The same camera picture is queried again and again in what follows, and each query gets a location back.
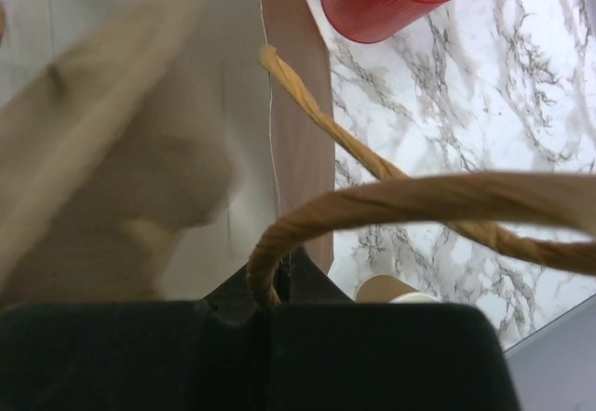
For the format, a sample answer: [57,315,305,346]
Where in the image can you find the cardboard cup carrier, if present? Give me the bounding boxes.
[1,0,235,308]

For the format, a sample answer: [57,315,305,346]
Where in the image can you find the tilted empty paper cup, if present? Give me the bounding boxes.
[355,275,439,303]

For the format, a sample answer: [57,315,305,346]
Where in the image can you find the brown paper takeout bag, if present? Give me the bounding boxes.
[0,0,596,323]

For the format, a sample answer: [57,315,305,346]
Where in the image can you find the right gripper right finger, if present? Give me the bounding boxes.
[260,247,522,411]

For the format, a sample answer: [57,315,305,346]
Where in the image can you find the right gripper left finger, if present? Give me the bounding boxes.
[0,261,280,411]

